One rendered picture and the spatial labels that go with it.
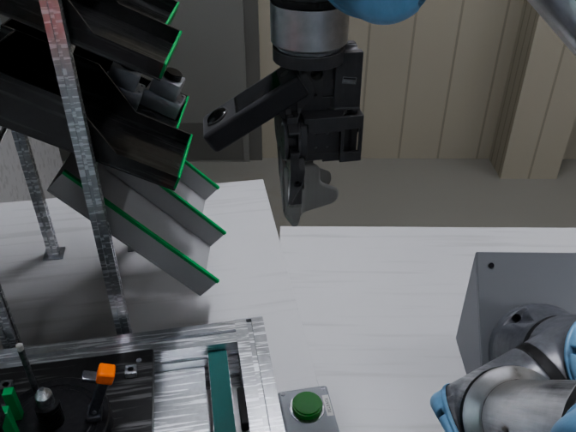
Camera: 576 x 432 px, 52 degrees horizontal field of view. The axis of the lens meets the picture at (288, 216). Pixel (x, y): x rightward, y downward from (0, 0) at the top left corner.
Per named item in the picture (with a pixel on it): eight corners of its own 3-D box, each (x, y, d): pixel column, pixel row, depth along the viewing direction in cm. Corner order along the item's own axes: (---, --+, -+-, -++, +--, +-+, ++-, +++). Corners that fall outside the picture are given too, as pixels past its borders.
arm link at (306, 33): (276, 13, 51) (263, -10, 58) (277, 64, 54) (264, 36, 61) (359, 9, 52) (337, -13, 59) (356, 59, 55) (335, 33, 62)
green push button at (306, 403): (318, 398, 81) (318, 388, 80) (324, 422, 78) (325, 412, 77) (290, 402, 81) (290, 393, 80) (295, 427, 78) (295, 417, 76)
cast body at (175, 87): (181, 111, 102) (195, 75, 98) (175, 121, 98) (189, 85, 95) (135, 89, 101) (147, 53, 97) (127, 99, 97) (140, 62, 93)
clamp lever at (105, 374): (102, 404, 75) (116, 363, 72) (101, 417, 74) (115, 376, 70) (73, 400, 74) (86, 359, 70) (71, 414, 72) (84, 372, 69)
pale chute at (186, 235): (209, 246, 104) (226, 231, 102) (200, 297, 93) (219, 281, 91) (74, 146, 93) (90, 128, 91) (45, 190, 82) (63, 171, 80)
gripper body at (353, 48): (361, 167, 62) (369, 56, 55) (280, 175, 61) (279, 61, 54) (343, 135, 68) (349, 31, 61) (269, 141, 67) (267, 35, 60)
